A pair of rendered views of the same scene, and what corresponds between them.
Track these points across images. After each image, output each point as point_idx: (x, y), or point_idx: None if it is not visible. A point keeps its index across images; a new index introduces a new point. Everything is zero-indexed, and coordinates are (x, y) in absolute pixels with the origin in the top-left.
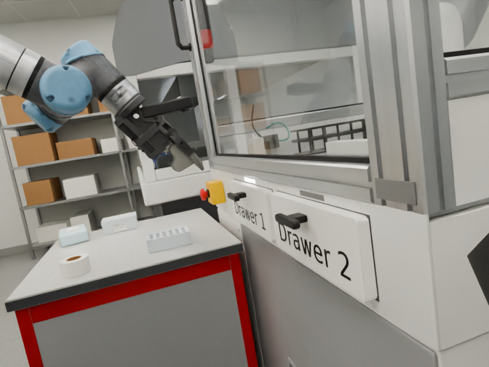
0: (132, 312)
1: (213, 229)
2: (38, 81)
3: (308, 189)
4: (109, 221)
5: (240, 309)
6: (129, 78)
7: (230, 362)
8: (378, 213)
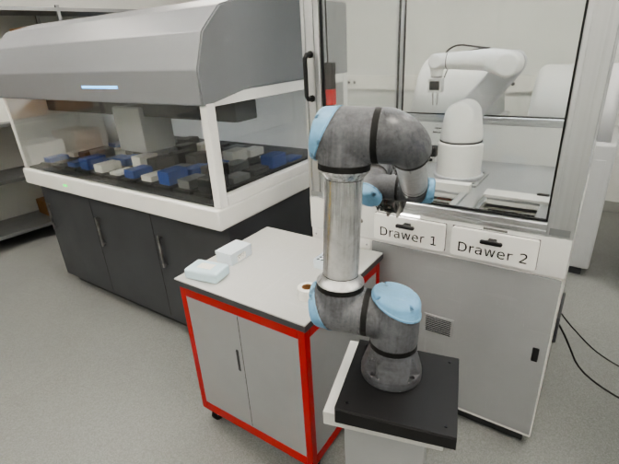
0: None
1: None
2: (426, 190)
3: (493, 227)
4: (235, 252)
5: None
6: (209, 106)
7: None
8: (547, 239)
